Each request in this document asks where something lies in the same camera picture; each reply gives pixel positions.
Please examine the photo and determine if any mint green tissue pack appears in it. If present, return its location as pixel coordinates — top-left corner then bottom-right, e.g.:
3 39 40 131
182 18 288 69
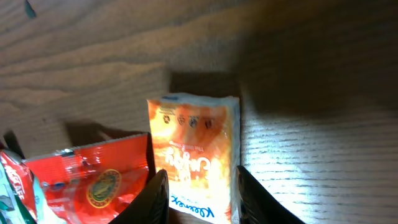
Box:
1 165 66 224

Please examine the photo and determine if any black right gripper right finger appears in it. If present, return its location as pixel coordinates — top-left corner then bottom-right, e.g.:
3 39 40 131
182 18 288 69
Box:
237 166 304 224

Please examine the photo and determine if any red candy bag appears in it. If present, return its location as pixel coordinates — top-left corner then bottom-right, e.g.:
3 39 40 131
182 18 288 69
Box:
0 133 150 224

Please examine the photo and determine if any small orange tissue pack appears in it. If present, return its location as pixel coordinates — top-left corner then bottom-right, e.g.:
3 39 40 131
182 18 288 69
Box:
147 93 241 223

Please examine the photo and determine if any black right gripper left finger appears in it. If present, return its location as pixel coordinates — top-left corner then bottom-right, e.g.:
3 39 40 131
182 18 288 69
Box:
109 169 169 224

